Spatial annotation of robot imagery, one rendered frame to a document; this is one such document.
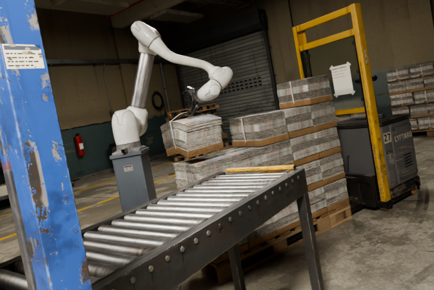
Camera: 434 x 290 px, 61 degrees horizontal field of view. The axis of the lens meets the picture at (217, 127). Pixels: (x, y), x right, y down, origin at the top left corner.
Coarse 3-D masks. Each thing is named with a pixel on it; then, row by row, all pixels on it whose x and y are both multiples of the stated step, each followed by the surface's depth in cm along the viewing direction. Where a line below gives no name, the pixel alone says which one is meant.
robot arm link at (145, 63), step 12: (144, 48) 246; (144, 60) 248; (144, 72) 249; (144, 84) 250; (132, 96) 252; (144, 96) 252; (132, 108) 250; (144, 108) 255; (144, 120) 252; (144, 132) 259
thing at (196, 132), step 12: (180, 120) 252; (192, 120) 247; (204, 120) 245; (216, 120) 251; (180, 132) 245; (192, 132) 242; (204, 132) 247; (216, 132) 253; (180, 144) 248; (192, 144) 244; (204, 144) 250
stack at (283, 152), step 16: (272, 144) 280; (288, 144) 290; (304, 144) 299; (192, 160) 269; (208, 160) 255; (224, 160) 254; (240, 160) 263; (256, 160) 271; (272, 160) 279; (288, 160) 288; (176, 176) 274; (192, 176) 251; (320, 176) 306; (320, 192) 306; (288, 208) 284; (320, 208) 305; (272, 224) 275; (288, 224) 285; (320, 224) 304; (240, 240) 259; (272, 240) 274; (240, 256) 257; (272, 256) 273; (208, 272) 258; (224, 272) 249
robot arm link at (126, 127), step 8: (120, 112) 232; (128, 112) 233; (112, 120) 233; (120, 120) 230; (128, 120) 231; (136, 120) 238; (112, 128) 233; (120, 128) 229; (128, 128) 230; (136, 128) 235; (120, 136) 230; (128, 136) 230; (136, 136) 234; (120, 144) 231
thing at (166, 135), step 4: (164, 124) 264; (168, 124) 259; (160, 128) 272; (164, 128) 266; (168, 128) 260; (164, 132) 268; (168, 132) 262; (164, 136) 268; (168, 136) 263; (164, 140) 270; (168, 140) 263; (164, 144) 271; (168, 144) 265; (172, 144) 258; (168, 148) 267
